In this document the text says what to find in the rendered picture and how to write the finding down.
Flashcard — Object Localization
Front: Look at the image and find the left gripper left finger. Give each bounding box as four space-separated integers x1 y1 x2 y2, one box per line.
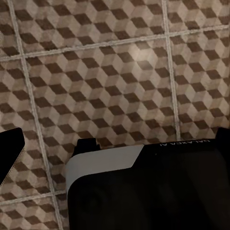
0 127 25 185

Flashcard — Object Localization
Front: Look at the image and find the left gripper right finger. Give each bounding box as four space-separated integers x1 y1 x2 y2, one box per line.
214 127 230 166

